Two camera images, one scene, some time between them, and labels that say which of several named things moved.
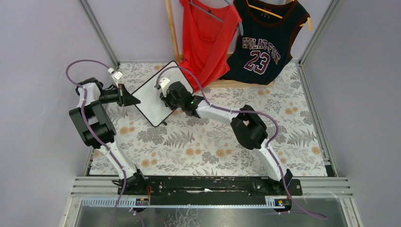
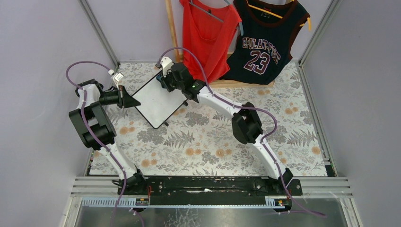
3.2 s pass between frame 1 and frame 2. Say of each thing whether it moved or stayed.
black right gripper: moved
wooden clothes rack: stayed
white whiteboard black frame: stayed
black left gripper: stayed
